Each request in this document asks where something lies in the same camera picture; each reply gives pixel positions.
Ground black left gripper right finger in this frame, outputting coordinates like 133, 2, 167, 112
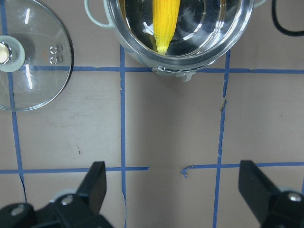
238, 160, 304, 228

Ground pale green electric pot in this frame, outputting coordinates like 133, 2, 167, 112
84, 0, 263, 81

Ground glass pot lid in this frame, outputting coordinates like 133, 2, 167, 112
0, 0, 74, 112

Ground black cable loop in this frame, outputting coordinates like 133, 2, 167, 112
271, 0, 304, 37

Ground yellow toy corn cob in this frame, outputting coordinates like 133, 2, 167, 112
152, 0, 181, 55

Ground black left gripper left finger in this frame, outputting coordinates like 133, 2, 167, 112
0, 161, 112, 228

